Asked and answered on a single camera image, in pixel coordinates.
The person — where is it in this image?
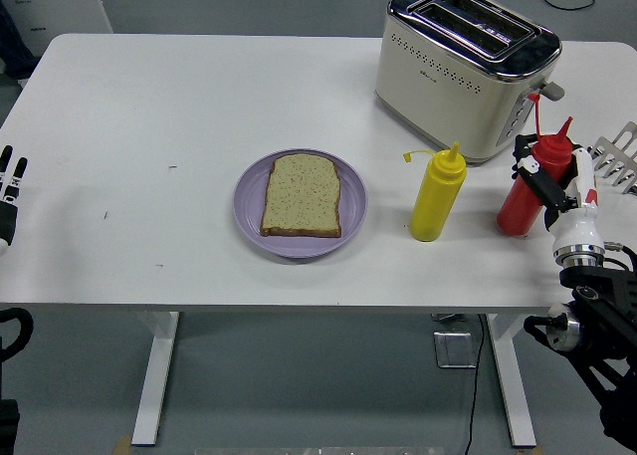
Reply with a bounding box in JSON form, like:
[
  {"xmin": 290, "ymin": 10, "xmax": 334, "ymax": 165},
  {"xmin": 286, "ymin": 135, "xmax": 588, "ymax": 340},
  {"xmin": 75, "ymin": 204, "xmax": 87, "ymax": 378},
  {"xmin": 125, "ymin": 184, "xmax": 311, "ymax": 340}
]
[{"xmin": 0, "ymin": 0, "xmax": 40, "ymax": 82}]

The white table leg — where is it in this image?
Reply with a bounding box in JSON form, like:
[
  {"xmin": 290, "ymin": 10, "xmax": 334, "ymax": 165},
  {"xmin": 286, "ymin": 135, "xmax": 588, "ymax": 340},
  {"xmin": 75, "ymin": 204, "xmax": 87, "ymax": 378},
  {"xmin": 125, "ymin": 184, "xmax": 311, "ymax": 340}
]
[
  {"xmin": 130, "ymin": 311, "xmax": 181, "ymax": 448},
  {"xmin": 486, "ymin": 313, "xmax": 539, "ymax": 449}
]

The white ribbed appliance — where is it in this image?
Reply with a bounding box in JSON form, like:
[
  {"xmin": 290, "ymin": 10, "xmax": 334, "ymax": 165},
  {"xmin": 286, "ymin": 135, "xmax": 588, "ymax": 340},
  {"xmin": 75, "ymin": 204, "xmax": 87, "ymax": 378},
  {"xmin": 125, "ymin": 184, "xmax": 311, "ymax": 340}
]
[{"xmin": 0, "ymin": 0, "xmax": 115, "ymax": 61}]

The red squeeze bottle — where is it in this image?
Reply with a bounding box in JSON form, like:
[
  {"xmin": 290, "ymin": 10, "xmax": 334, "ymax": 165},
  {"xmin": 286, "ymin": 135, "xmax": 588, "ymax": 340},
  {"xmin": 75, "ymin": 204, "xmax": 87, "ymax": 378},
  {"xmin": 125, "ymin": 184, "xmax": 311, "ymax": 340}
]
[{"xmin": 496, "ymin": 92, "xmax": 575, "ymax": 239}]

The silver metal toast rack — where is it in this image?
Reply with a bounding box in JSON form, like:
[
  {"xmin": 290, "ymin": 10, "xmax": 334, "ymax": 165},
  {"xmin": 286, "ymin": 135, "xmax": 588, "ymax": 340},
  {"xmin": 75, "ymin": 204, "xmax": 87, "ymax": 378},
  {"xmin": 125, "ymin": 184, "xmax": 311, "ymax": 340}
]
[{"xmin": 588, "ymin": 120, "xmax": 637, "ymax": 195}]

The slice of bread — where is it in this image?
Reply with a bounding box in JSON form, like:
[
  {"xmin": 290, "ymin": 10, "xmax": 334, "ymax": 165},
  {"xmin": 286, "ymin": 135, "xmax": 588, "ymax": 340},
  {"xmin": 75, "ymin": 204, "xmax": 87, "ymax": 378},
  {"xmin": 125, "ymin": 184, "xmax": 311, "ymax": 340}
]
[{"xmin": 259, "ymin": 153, "xmax": 344, "ymax": 239}]

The purple round plate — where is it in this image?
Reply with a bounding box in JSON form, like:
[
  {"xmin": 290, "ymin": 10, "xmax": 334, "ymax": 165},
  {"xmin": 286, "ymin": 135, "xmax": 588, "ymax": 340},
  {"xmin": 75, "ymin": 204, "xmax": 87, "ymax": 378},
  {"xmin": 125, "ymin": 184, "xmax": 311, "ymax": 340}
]
[{"xmin": 232, "ymin": 148, "xmax": 369, "ymax": 260}]

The yellow squeeze bottle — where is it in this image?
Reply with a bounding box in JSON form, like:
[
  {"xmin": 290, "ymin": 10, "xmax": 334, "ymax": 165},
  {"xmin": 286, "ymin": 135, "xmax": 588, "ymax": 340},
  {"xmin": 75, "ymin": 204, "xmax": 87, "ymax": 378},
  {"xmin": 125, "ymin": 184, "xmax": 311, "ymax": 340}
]
[{"xmin": 402, "ymin": 141, "xmax": 468, "ymax": 243}]

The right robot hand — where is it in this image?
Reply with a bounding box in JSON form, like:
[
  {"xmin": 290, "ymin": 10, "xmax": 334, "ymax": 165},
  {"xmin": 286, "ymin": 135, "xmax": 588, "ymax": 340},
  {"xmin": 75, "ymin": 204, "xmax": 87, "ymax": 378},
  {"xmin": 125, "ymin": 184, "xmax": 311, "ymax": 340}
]
[{"xmin": 512, "ymin": 133, "xmax": 607, "ymax": 253}]

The black floor cable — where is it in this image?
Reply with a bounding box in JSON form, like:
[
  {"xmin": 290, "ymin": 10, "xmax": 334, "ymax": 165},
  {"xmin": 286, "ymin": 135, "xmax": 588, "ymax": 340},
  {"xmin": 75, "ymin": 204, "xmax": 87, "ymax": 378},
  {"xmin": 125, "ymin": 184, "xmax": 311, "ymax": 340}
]
[{"xmin": 464, "ymin": 314, "xmax": 487, "ymax": 455}]

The cream and chrome toaster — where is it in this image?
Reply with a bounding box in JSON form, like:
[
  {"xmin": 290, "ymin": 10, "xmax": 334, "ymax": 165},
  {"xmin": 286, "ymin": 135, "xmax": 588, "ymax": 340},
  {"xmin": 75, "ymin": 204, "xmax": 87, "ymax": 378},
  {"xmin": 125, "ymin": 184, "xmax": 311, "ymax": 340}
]
[{"xmin": 373, "ymin": 0, "xmax": 566, "ymax": 166}]

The metal floor socket plate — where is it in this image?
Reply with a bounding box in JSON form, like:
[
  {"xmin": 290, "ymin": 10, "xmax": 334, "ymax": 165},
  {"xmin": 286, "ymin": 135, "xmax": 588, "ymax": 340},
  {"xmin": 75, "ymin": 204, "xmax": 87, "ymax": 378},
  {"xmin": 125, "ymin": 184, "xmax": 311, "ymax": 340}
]
[{"xmin": 432, "ymin": 330, "xmax": 480, "ymax": 370}]

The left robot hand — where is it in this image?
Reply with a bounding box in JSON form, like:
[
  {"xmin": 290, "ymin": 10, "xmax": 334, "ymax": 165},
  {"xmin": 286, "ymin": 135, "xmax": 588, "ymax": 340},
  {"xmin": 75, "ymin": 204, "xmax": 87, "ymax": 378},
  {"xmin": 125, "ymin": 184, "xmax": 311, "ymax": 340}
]
[{"xmin": 0, "ymin": 144, "xmax": 29, "ymax": 255}]

